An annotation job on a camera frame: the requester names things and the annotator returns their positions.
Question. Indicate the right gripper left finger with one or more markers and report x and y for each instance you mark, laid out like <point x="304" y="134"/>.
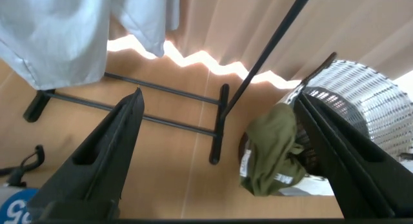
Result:
<point x="64" y="185"/>

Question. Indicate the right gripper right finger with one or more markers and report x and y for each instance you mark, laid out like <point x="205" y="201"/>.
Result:
<point x="351" y="172"/>

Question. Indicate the green garment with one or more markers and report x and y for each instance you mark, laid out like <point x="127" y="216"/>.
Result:
<point x="271" y="146"/>

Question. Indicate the pale grey shorts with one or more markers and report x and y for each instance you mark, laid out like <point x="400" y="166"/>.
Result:
<point x="58" y="33"/>

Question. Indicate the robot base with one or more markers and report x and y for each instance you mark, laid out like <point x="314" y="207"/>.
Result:
<point x="13" y="204"/>

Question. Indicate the white laundry basket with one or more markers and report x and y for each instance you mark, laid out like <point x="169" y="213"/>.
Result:
<point x="380" y="101"/>

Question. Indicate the black clothes rack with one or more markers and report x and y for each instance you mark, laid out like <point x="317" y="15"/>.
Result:
<point x="180" y="128"/>

